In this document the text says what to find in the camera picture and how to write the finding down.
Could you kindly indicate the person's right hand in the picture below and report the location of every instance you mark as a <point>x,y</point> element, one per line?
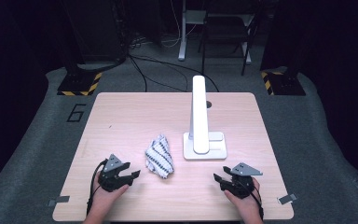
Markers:
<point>248,205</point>

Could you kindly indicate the grey tape strip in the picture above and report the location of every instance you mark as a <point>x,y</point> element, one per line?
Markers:
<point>59,200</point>
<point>287,198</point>

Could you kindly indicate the white desk lamp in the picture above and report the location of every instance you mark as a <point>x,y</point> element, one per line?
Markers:
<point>199,124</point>

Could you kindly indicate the black white patterned cloth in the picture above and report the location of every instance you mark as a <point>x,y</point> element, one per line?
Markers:
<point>160,158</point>

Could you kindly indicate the black chair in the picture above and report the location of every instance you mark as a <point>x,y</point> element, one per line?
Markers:
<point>227,28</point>

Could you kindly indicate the white desk frame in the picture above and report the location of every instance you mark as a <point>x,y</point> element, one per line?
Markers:
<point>182,37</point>

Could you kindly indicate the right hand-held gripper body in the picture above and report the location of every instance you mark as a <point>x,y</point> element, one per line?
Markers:
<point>239,186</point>

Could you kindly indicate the black yellow striped stand base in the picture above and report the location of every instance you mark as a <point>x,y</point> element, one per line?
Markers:
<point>77,84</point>
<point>284,84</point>

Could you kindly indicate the person's left hand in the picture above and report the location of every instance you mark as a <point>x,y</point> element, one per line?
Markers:
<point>104,200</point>

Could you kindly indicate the dark cabinet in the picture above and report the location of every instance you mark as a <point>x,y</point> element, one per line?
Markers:
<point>96,31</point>

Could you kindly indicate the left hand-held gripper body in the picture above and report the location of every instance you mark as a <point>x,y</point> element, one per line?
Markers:
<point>110,180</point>

